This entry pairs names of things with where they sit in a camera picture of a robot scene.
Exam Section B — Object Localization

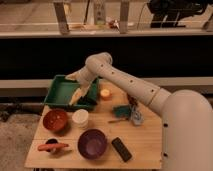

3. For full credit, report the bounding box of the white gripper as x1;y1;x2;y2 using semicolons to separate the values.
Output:
65;67;100;106

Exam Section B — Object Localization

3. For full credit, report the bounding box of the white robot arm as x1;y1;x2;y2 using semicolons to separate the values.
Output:
66;52;213;171

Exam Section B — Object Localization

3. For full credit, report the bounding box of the green plastic tray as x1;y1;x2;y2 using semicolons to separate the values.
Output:
44;75;99;111

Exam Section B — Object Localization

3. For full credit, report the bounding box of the white cup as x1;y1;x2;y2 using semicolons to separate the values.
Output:
72;109;89;129

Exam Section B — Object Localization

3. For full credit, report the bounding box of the green sponge block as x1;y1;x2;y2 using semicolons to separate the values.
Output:
113;105;131;117

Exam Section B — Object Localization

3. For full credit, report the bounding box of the red bowl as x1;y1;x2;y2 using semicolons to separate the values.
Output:
43;109;68;132

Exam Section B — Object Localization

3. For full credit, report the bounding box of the wooden stick utensil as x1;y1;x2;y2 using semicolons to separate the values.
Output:
108;118;129;124

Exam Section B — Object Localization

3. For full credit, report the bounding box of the purple bowl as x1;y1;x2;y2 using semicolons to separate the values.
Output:
77;129;107;160

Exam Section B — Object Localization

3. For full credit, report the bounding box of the black remote control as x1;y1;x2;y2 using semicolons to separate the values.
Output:
111;137;132;162

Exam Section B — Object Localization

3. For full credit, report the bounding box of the small dark cup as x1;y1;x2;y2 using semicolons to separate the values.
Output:
45;138;58;153

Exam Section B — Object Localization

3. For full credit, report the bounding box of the orange carrot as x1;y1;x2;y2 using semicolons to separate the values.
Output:
37;143;69;151

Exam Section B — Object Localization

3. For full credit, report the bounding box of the black office chair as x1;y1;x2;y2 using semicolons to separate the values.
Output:
147;0;213;28

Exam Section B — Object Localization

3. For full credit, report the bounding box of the left wooden post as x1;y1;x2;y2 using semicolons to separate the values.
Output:
53;0;69;35

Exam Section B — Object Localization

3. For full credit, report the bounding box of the wooden post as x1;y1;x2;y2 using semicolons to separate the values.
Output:
53;0;69;35
119;0;130;34

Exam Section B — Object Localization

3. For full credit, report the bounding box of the right wooden post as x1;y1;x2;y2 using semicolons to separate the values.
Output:
119;0;130;34

